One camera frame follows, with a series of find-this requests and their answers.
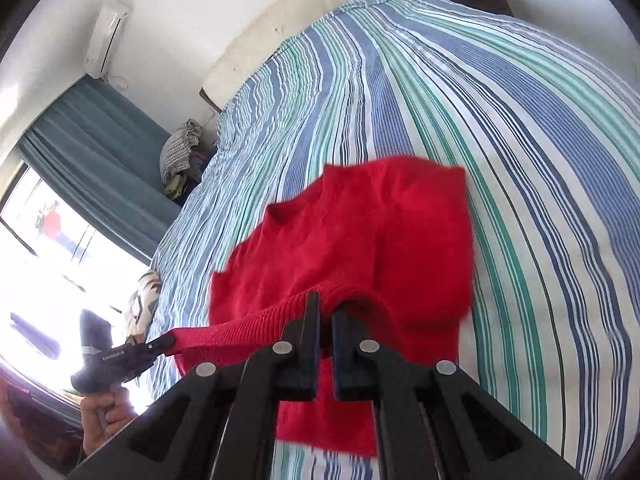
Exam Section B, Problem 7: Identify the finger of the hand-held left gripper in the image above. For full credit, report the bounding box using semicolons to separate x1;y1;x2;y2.
132;335;177;376

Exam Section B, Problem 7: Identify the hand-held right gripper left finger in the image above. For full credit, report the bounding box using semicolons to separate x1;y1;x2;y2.
65;291;321;480

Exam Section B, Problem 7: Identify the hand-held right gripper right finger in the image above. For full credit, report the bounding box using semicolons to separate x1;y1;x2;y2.
331;305;586;480

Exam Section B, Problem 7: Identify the red sweater with white print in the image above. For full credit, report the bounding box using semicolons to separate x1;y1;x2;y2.
167;156;476;458

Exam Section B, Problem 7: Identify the person's left hand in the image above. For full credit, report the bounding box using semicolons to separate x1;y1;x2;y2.
80;382;138;456

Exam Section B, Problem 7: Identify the patterned pillow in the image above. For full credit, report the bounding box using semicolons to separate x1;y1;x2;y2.
125;270;162;346

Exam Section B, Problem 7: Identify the window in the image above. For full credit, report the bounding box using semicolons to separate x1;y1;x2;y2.
0;160;151;401

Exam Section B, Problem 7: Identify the checkered cloth bundle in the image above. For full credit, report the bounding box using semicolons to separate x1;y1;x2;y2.
160;119;203;183

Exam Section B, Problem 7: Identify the teal curtain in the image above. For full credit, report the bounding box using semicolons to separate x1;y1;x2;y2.
17;77;173;266

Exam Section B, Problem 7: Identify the striped blanket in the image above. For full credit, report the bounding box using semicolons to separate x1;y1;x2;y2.
142;0;640;480

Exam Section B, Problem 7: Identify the white air conditioner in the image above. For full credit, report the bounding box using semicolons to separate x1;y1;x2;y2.
84;4;133;80

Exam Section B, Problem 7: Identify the cream padded headboard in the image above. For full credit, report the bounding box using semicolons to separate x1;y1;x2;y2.
200;0;408;111

